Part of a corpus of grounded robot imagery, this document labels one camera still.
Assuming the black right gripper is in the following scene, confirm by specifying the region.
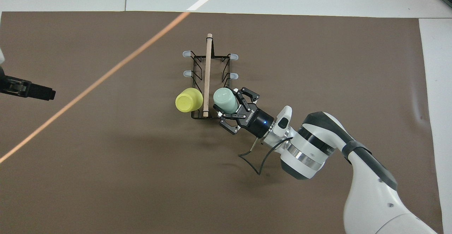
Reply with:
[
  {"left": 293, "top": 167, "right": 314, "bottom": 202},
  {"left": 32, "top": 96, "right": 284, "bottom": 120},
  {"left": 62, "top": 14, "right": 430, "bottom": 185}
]
[{"left": 214, "top": 87, "right": 275, "bottom": 138}]

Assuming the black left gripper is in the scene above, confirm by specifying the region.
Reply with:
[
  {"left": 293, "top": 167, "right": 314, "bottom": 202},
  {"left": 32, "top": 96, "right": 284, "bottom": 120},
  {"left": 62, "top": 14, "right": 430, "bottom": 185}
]
[{"left": 0, "top": 66, "right": 57, "bottom": 101}]

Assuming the pale green plastic cup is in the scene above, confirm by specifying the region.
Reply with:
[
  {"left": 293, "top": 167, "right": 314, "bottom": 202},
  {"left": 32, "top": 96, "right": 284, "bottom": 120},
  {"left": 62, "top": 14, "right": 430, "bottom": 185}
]
[{"left": 213, "top": 88, "right": 239, "bottom": 114}]

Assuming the yellow plastic cup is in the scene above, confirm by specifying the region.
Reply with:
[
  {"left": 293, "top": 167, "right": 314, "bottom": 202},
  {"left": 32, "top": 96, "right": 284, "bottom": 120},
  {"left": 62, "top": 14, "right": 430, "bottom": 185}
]
[{"left": 175, "top": 88, "right": 204, "bottom": 113}]

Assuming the brown table mat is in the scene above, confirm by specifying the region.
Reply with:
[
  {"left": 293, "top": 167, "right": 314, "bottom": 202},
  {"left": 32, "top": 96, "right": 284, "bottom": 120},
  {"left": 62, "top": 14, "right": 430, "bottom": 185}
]
[{"left": 0, "top": 11, "right": 444, "bottom": 234}]

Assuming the black wire cup rack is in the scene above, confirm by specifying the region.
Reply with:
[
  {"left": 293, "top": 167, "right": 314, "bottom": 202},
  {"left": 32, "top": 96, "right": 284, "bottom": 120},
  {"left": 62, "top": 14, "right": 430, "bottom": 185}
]
[{"left": 182, "top": 33, "right": 239, "bottom": 120}]

